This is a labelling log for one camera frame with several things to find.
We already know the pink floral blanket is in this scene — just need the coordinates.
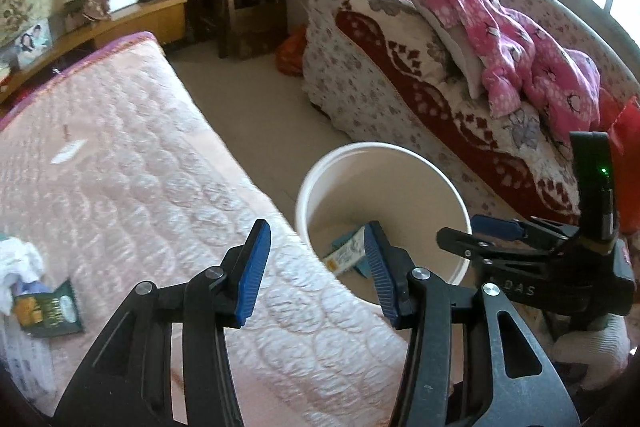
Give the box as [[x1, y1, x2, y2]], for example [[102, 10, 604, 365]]
[[402, 0, 601, 135]]

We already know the pink quilted mattress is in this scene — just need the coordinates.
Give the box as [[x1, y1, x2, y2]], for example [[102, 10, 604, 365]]
[[0, 32, 416, 427]]

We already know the framed photo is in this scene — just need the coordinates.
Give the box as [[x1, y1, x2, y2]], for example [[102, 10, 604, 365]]
[[15, 19, 53, 58]]

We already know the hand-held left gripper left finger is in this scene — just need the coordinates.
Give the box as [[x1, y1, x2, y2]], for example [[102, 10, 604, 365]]
[[52, 219, 273, 427]]

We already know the dark green snack packet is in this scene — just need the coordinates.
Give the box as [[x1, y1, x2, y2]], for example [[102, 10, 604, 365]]
[[12, 279, 83, 339]]

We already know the white yellow snack wrapper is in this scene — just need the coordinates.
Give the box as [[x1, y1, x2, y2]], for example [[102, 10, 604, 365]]
[[322, 227, 373, 278]]

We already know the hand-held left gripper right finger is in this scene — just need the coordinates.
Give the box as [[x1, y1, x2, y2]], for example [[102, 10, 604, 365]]
[[364, 222, 582, 427]]

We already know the white plastic bucket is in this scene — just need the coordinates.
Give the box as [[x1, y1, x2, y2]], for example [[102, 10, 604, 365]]
[[295, 142, 472, 303]]

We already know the white paper scrap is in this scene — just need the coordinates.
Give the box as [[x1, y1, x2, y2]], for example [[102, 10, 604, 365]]
[[50, 142, 86, 165]]

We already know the grey white pillow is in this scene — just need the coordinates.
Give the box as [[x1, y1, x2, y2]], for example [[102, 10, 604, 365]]
[[387, 0, 486, 100]]

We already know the red white floral blanket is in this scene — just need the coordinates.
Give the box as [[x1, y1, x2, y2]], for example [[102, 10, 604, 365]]
[[334, 0, 586, 228]]

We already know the floral covered sofa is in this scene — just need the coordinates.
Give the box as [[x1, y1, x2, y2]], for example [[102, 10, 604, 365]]
[[302, 0, 640, 238]]

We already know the crumpled white tissue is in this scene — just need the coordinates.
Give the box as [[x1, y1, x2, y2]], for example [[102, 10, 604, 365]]
[[0, 237, 45, 315]]

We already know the wooden headboard cabinet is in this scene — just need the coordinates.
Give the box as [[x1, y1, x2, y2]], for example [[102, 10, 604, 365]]
[[0, 0, 188, 102]]

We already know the clear plastic package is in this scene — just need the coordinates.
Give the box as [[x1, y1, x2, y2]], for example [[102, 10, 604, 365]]
[[0, 312, 56, 400]]

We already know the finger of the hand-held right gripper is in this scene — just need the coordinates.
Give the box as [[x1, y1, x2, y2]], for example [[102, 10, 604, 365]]
[[436, 227, 556, 268], [471, 214, 583, 244]]

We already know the red pillow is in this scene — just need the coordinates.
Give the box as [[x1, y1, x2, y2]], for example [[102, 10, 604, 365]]
[[597, 89, 640, 228]]

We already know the orange plastic bag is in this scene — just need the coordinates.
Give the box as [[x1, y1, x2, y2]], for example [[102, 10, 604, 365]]
[[276, 24, 307, 78]]

